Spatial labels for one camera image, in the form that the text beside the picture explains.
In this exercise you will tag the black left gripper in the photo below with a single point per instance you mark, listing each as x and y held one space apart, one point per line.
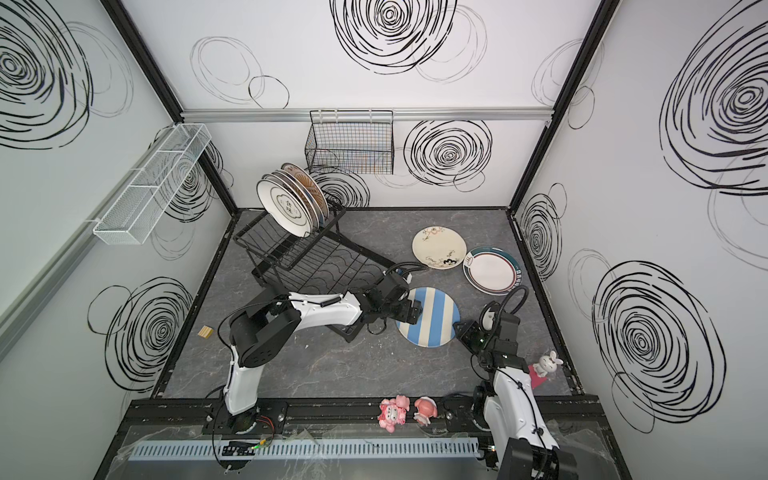
405 309

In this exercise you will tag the pink plush doll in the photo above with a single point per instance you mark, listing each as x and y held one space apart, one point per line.
393 412

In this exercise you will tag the black wire wall basket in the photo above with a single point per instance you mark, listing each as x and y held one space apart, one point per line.
359 141

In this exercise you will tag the blue striped plate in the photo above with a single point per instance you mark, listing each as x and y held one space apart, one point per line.
434 327

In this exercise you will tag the small wooden block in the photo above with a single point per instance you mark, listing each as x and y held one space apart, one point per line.
205 332

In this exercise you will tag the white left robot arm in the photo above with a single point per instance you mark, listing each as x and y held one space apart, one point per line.
259 330

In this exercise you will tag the white green emblem plate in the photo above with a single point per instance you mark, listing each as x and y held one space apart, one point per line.
285 207

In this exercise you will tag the pink round figurine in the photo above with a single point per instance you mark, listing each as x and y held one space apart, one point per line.
426 410

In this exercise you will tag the white rabbit figurine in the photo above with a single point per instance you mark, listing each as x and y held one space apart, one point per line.
547 364

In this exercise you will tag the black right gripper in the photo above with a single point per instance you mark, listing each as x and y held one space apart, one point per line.
475 335

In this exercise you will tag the orange sunburst plate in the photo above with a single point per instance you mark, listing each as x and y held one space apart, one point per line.
308 181
312 195

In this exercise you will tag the green red rimmed plate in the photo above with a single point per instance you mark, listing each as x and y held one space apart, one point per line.
492 270

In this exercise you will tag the black wire dish rack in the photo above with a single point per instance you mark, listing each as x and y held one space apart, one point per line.
324 262

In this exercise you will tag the white slotted cable duct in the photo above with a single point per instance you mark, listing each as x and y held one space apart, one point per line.
306 449

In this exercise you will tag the cream floral plate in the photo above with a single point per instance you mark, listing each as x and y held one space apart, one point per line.
439 247

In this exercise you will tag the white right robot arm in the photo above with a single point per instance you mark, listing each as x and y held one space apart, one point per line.
504 402

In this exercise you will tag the white mesh wall shelf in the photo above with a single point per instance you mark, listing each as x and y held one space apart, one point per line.
167 182

